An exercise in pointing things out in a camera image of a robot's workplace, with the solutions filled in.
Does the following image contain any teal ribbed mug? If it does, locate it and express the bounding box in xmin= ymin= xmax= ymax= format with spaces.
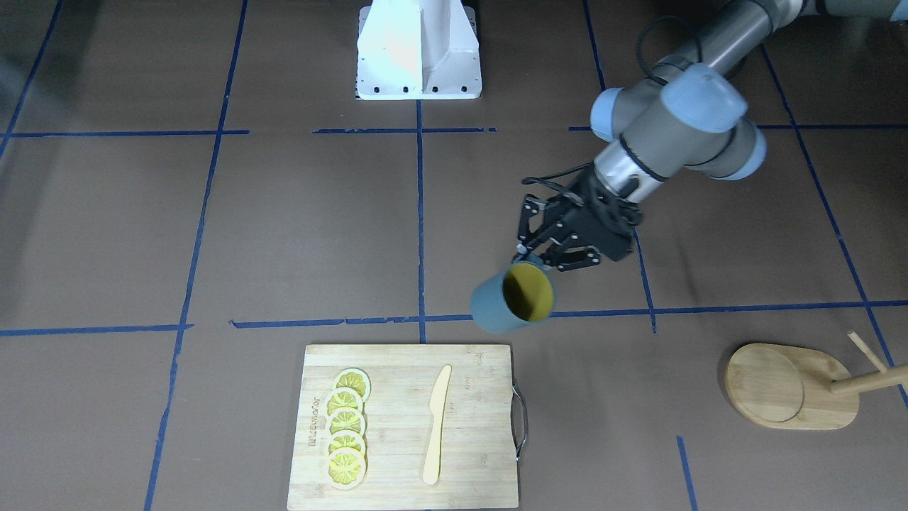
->
xmin=470 ymin=258 xmax=555 ymax=334

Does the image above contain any wooden knife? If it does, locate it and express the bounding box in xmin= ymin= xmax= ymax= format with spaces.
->
xmin=421 ymin=363 xmax=452 ymax=485

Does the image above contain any bamboo cutting board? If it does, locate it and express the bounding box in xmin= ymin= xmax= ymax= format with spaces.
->
xmin=287 ymin=344 xmax=520 ymax=510

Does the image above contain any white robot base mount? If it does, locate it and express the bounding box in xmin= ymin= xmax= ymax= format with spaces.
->
xmin=355 ymin=1 xmax=483 ymax=101

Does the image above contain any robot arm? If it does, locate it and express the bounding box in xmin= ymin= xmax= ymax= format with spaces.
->
xmin=514 ymin=1 xmax=906 ymax=271

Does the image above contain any lemon slice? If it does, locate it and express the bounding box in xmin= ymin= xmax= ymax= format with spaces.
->
xmin=332 ymin=368 xmax=372 ymax=402
xmin=328 ymin=430 xmax=367 ymax=460
xmin=326 ymin=386 xmax=364 ymax=415
xmin=326 ymin=447 xmax=367 ymax=490
xmin=326 ymin=407 xmax=367 ymax=436

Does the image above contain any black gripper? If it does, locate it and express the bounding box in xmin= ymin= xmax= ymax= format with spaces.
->
xmin=516 ymin=170 xmax=643 ymax=272

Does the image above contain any wooden cup storage rack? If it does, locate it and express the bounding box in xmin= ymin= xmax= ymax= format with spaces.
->
xmin=724 ymin=331 xmax=907 ymax=431

